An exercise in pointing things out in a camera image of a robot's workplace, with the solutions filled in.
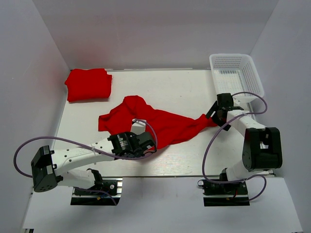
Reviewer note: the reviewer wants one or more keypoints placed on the red t shirt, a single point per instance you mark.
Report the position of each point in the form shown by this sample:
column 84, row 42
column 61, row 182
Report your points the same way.
column 88, row 84
column 169, row 128

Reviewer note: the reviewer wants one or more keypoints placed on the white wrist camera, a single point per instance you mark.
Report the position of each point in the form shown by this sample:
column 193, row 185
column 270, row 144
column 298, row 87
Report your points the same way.
column 240, row 100
column 138, row 127

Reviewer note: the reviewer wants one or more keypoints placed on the white plastic mesh basket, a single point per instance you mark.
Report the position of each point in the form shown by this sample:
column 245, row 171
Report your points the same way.
column 236, row 74

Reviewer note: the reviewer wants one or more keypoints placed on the red folded t shirt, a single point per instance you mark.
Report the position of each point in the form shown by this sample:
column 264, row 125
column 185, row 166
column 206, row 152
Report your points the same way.
column 88, row 84

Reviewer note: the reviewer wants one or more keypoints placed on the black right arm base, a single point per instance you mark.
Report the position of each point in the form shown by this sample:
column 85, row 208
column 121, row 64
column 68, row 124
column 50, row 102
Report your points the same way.
column 230, row 189

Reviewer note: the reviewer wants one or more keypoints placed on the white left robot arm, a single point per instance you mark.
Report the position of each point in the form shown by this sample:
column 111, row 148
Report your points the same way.
column 51, row 168

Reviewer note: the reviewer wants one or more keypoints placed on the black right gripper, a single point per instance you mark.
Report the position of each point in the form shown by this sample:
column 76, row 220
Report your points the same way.
column 219, row 114

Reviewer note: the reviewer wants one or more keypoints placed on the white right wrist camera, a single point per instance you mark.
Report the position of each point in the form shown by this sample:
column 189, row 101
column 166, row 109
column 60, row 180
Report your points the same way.
column 240, row 100

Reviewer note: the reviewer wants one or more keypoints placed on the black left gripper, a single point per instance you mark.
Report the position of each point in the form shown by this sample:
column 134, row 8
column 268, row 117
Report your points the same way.
column 145, row 141

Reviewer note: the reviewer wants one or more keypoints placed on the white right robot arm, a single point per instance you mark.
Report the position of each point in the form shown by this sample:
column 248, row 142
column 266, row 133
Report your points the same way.
column 262, row 145

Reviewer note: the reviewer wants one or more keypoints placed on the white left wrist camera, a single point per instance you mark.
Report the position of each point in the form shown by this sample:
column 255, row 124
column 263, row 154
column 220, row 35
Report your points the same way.
column 138, row 127

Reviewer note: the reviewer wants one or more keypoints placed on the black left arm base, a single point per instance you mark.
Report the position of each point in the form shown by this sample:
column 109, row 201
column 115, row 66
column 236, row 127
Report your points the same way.
column 107, row 185

